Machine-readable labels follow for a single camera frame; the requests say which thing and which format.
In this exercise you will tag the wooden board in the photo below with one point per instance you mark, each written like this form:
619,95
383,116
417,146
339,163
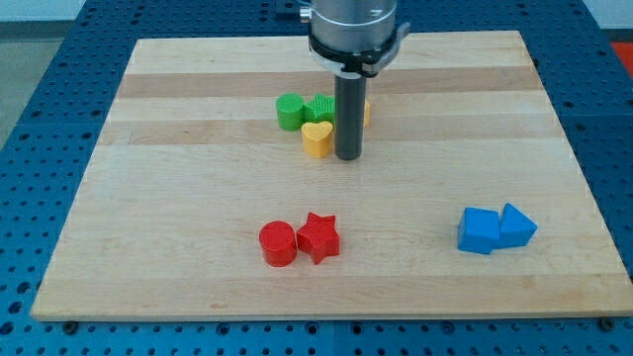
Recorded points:
191,164

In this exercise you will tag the green cylinder block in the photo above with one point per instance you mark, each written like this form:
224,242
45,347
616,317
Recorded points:
290,111

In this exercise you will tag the red star block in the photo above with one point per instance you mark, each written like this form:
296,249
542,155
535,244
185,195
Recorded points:
318,237

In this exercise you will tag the green star block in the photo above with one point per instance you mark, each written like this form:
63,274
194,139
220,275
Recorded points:
320,108

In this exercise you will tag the yellow hexagon block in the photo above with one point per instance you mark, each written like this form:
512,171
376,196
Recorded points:
367,114

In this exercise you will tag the black clamp ring mount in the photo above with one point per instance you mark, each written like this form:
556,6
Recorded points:
357,64

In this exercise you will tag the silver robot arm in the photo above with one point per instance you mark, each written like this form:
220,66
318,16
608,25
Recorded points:
355,40

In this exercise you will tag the red cylinder block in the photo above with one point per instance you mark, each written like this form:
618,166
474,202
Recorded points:
278,243

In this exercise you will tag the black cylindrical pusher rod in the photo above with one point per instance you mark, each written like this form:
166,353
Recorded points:
350,95

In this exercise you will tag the yellow heart block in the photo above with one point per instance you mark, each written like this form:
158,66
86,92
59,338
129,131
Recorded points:
317,138

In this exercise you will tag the blue cube block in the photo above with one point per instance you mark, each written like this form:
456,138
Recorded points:
478,230

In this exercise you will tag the blue triangle block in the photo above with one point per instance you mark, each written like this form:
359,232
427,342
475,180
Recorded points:
515,228

